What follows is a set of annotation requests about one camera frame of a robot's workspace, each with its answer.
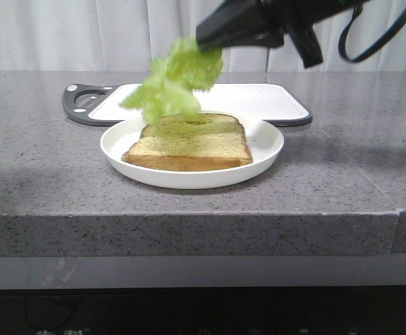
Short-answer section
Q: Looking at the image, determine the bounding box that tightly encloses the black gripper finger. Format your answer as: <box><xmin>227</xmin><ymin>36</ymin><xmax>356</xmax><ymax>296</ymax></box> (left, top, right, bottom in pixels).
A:
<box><xmin>195</xmin><ymin>1</ymin><xmax>284</xmax><ymax>51</ymax></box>
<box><xmin>287</xmin><ymin>21</ymin><xmax>324</xmax><ymax>68</ymax></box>

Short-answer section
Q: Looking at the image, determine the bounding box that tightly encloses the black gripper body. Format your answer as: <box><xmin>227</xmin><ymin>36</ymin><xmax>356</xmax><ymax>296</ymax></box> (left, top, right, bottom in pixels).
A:
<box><xmin>255</xmin><ymin>0</ymin><xmax>371</xmax><ymax>34</ymax></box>

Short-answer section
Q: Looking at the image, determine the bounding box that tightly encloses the green lettuce leaf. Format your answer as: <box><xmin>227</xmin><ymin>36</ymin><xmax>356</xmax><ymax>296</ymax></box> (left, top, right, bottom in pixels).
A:
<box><xmin>120</xmin><ymin>37</ymin><xmax>224</xmax><ymax>124</ymax></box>

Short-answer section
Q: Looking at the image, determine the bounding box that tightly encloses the bottom toasted bread slice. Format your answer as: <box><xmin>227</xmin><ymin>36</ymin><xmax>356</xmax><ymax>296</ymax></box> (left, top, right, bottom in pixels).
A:
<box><xmin>121</xmin><ymin>113</ymin><xmax>253</xmax><ymax>172</ymax></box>

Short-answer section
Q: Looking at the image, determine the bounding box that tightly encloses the white round plate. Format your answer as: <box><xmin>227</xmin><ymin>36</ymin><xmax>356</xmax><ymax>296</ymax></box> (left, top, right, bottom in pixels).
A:
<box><xmin>100</xmin><ymin>116</ymin><xmax>285</xmax><ymax>190</ymax></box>

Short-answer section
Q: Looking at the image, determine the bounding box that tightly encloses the white cutting board grey rim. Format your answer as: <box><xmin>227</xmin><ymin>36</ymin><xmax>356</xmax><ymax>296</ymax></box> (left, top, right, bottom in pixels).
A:
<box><xmin>62</xmin><ymin>84</ymin><xmax>313</xmax><ymax>127</ymax></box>

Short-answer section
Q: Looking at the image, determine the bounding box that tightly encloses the white curtain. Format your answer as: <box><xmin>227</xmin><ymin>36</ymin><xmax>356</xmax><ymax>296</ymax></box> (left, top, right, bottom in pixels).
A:
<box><xmin>0</xmin><ymin>1</ymin><xmax>406</xmax><ymax>72</ymax></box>

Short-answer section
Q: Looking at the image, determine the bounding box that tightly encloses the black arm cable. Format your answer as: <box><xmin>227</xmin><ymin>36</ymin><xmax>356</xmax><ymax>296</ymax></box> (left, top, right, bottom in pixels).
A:
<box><xmin>338</xmin><ymin>0</ymin><xmax>406</xmax><ymax>64</ymax></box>

